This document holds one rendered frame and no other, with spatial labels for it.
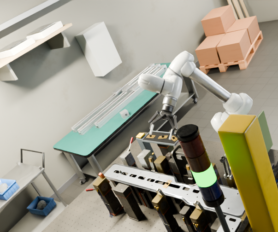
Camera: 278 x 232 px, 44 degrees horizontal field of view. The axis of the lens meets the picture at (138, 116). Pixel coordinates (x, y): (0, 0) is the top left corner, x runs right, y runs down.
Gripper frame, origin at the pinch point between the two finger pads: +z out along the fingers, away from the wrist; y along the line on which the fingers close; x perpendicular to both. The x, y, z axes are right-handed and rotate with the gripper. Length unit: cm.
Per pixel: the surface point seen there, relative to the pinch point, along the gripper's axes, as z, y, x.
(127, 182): 38, 31, -54
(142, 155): 14, 25, -56
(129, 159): 19, 42, -75
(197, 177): 21, -44, 106
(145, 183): 34, 14, -48
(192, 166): 19, -42, 109
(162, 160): 13, 6, -50
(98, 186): 48, 52, -50
